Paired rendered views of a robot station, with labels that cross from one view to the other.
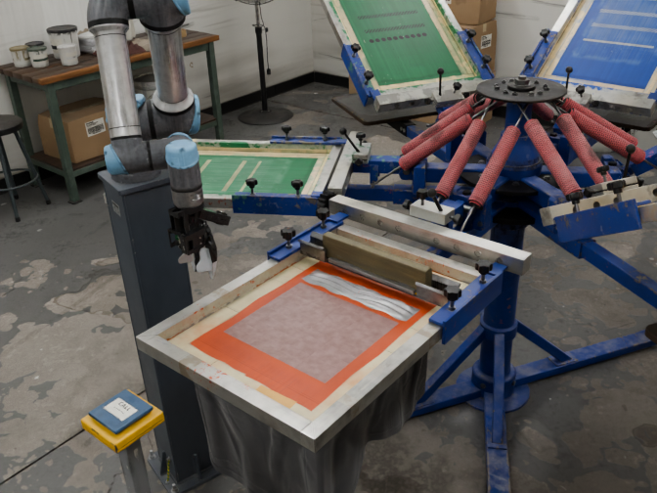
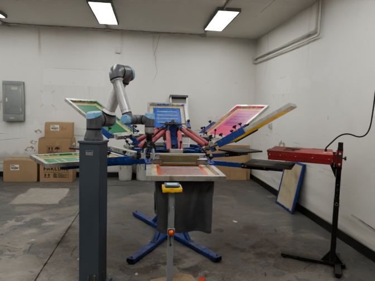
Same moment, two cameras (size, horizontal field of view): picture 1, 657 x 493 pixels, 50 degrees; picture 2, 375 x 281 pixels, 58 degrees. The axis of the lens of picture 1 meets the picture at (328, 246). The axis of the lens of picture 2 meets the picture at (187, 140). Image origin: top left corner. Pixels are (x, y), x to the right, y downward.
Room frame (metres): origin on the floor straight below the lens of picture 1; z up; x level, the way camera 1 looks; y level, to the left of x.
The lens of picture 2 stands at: (-0.37, 2.04, 1.47)
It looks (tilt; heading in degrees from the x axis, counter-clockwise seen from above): 5 degrees down; 312
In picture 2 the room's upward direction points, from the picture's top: 2 degrees clockwise
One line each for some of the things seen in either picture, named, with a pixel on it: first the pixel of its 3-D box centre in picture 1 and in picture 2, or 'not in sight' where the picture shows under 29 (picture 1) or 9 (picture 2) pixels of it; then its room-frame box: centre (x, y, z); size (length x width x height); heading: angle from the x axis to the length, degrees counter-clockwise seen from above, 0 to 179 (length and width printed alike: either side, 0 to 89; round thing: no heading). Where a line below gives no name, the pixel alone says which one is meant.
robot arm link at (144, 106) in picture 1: (130, 119); (94, 119); (1.99, 0.56, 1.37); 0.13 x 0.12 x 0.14; 103
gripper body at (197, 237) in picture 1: (190, 226); (149, 140); (1.57, 0.34, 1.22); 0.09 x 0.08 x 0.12; 138
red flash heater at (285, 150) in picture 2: not in sight; (302, 154); (1.01, -1.15, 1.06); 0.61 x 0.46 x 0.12; 19
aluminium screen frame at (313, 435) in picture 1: (327, 310); (181, 168); (1.54, 0.01, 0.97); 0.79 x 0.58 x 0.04; 139
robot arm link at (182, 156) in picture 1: (183, 164); (149, 120); (1.58, 0.34, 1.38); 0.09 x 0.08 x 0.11; 13
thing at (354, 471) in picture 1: (378, 423); not in sight; (1.37, -0.11, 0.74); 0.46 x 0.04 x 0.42; 139
